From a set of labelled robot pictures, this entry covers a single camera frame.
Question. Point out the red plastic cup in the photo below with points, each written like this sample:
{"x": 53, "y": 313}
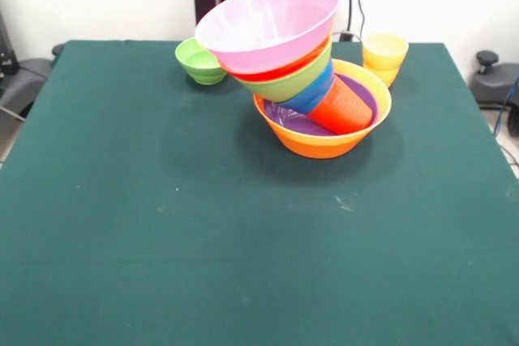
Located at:
{"x": 344, "y": 111}

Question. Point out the red plastic bowl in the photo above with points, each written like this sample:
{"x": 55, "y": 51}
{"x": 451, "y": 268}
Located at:
{"x": 267, "y": 75}

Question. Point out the small green plastic bowl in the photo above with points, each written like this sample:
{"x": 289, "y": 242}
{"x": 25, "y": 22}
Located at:
{"x": 194, "y": 62}

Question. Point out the orange-yellow plastic cup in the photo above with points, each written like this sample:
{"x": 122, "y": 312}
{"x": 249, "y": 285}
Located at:
{"x": 385, "y": 58}

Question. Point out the pink plastic bowl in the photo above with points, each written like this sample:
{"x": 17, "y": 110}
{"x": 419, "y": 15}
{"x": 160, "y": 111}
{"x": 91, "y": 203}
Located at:
{"x": 267, "y": 26}

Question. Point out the purple plastic bowl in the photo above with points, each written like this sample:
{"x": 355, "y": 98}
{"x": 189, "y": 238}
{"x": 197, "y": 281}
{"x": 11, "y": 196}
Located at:
{"x": 284, "y": 121}

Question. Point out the large green plastic bowl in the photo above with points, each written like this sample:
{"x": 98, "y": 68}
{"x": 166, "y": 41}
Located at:
{"x": 284, "y": 86}

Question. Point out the black chair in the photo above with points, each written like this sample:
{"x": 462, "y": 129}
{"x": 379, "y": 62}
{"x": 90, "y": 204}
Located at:
{"x": 24, "y": 78}

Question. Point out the dark green tablecloth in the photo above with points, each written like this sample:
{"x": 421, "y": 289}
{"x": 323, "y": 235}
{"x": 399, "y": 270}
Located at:
{"x": 121, "y": 281}

